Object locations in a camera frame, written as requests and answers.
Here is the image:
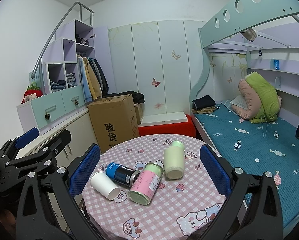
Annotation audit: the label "pink green clear cup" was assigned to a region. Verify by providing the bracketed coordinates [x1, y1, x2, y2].
[128, 163, 164, 205]

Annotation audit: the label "white paper cup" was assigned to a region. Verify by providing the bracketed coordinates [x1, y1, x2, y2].
[90, 172, 120, 200]

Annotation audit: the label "mint drawer cabinet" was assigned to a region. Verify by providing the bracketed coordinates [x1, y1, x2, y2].
[17, 85, 86, 135]

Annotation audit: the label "white low cabinet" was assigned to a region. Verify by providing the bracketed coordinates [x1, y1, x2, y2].
[15, 107, 100, 221]

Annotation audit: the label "red strawberry plush toy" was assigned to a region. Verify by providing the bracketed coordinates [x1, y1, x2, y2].
[21, 81, 43, 104]

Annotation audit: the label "blue black can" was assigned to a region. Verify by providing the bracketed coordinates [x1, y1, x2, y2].
[105, 163, 140, 187]

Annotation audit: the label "pink checkered tablecloth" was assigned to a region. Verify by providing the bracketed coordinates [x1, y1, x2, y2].
[82, 134, 225, 239]

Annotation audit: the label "teal patterned bed mattress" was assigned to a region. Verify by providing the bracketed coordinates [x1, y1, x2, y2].
[195, 105, 299, 228]

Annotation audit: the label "brown cardboard box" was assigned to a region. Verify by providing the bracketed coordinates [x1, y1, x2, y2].
[88, 94, 139, 153]

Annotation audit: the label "purple stair shelf unit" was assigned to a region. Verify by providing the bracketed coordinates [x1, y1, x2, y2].
[43, 20, 116, 94]

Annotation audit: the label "hanging clothes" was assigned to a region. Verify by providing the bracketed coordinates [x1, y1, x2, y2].
[77, 55, 109, 103]

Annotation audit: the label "cream green bottle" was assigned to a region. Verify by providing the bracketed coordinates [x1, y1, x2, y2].
[164, 140, 185, 180]

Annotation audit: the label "red storage bench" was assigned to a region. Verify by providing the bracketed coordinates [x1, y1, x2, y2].
[139, 114, 197, 138]

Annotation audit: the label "green pink rolled quilt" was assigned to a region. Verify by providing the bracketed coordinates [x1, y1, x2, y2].
[231, 72, 282, 124]

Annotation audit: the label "black clothes on box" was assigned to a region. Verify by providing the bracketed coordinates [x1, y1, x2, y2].
[117, 90, 145, 105]

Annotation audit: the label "white pillow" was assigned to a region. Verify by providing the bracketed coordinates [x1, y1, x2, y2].
[230, 94, 248, 110]

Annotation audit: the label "folded dark clothes pile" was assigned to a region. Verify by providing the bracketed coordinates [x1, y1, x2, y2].
[192, 95, 216, 114]

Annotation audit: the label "white wardrobe with butterflies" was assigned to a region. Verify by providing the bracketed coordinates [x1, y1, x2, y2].
[108, 20, 204, 115]

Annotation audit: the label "blue box on shelf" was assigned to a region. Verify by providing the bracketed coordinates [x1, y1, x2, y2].
[271, 59, 280, 70]

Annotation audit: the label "grey metal handrail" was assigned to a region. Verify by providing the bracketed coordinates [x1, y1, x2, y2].
[30, 1, 95, 79]

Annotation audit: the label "mint bunk bed frame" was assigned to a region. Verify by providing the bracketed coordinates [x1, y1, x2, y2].
[189, 0, 299, 235]

